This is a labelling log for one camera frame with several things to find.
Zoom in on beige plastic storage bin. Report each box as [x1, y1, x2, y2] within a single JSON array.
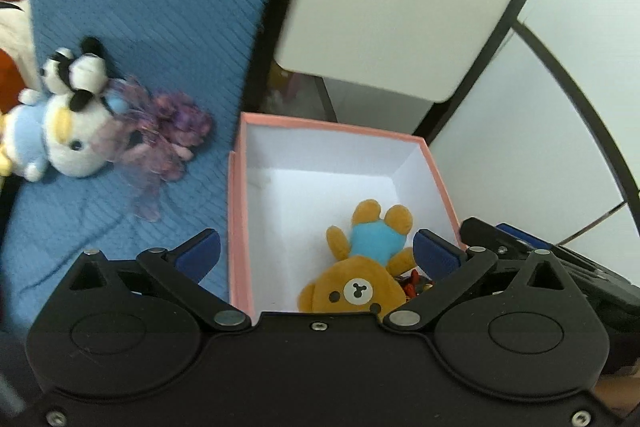
[[274, 0, 541, 104]]

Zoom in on small black white plush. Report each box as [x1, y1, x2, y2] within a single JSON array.
[[40, 37, 113, 112]]

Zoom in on blue ribbed blanket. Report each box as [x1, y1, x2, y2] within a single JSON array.
[[0, 0, 296, 338]]

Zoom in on black metal frame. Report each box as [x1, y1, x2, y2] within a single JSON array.
[[410, 0, 640, 208]]

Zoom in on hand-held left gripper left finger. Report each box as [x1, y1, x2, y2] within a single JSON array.
[[65, 229, 252, 333]]

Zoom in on brown bear plush blue shirt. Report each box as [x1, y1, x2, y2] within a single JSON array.
[[298, 199, 416, 315]]

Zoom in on small red toy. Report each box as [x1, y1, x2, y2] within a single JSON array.
[[397, 271, 436, 300]]

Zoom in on orange white plush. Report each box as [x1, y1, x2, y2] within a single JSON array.
[[0, 0, 43, 118]]

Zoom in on white penguin plush blue clothes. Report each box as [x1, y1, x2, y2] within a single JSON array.
[[0, 91, 126, 182]]

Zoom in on pink cardboard box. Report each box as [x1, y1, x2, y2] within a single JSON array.
[[227, 111, 468, 325]]

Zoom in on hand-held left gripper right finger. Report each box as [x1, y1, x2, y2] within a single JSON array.
[[382, 229, 581, 331]]

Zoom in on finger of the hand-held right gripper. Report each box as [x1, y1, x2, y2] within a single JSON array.
[[459, 217, 553, 259]]

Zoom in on purple fluffy toy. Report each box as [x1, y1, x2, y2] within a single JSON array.
[[107, 74, 216, 223]]

